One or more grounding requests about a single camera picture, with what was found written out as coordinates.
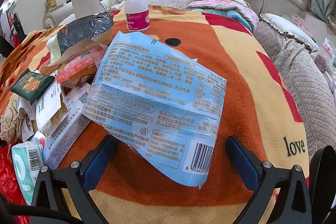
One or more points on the pink blue folded blanket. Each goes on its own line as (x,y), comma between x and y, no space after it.
(223,10)

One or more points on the pink plastic package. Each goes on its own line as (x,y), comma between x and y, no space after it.
(302,23)

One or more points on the cream foil-lined snack bag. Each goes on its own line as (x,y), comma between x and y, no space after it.
(78,29)

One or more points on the white beige garment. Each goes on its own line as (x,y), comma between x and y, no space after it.
(115,1)

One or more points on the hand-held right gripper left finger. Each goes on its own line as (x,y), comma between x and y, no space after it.
(97,163)

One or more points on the pink plastic wrapper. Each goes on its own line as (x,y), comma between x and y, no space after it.
(76,64)

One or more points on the orange red printed blanket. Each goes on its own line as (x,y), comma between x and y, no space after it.
(236,82)

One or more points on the glass jar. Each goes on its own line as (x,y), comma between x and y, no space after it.
(52,2)

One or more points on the red plastic bag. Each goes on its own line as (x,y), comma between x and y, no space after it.
(8,182)

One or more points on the grey fleece sheet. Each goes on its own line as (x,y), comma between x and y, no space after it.
(170,2)

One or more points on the light blue snack wrapper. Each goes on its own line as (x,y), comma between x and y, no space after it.
(157,82)

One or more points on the clear plastic snack bag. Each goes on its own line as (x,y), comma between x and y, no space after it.
(328,53)

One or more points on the white medicine box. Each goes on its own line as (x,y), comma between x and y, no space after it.
(63,132)

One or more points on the green white tissue pack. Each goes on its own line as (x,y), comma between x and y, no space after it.
(23,169)

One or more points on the dark green snack packet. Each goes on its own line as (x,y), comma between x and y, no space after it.
(31,85)

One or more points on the white ruffled pillow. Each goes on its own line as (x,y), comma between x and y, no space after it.
(288,27)

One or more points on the crumpled beige paper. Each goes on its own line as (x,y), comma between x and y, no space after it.
(10,121)

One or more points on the white pill bottle pink label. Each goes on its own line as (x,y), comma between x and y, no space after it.
(136,3)

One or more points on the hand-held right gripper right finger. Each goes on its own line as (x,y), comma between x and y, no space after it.
(244,163)

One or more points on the white brown paper packet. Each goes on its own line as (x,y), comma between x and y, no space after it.
(50,108)

